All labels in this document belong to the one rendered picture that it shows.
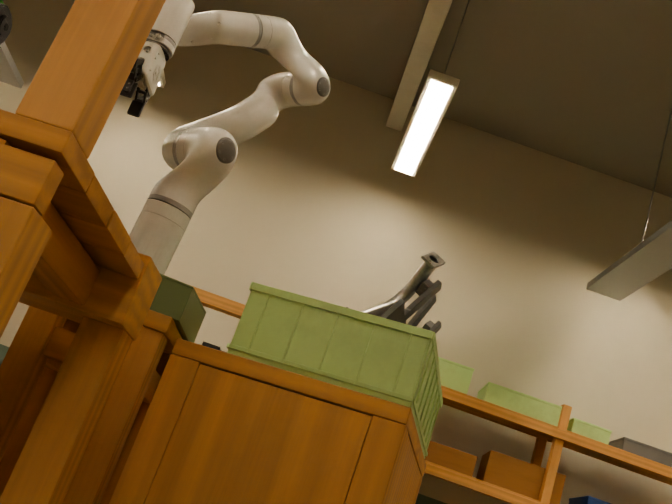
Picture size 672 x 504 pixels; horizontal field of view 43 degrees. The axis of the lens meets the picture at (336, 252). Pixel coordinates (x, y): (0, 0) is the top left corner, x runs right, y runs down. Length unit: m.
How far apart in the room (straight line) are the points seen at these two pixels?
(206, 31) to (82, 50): 1.03
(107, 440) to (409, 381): 0.67
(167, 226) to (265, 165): 5.63
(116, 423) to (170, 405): 0.17
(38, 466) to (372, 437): 0.64
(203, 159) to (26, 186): 0.98
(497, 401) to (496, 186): 2.15
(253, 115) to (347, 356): 0.82
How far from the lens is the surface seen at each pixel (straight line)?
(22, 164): 1.25
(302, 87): 2.40
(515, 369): 7.56
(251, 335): 1.84
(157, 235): 2.15
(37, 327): 2.03
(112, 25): 1.34
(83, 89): 1.29
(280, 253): 7.46
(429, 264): 1.94
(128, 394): 1.95
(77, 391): 1.76
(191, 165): 2.17
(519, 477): 6.88
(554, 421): 6.98
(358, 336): 1.79
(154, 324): 1.97
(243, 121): 2.32
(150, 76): 2.14
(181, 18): 2.22
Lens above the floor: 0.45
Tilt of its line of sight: 20 degrees up
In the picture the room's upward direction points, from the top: 20 degrees clockwise
